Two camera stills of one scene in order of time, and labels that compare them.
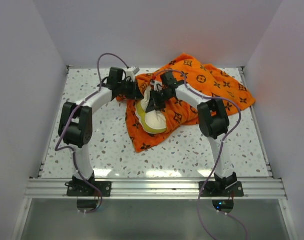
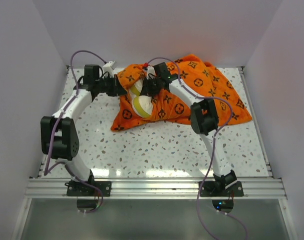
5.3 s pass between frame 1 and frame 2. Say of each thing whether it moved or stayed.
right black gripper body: moved
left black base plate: stayed
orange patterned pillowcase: moved
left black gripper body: moved
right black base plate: stayed
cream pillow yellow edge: moved
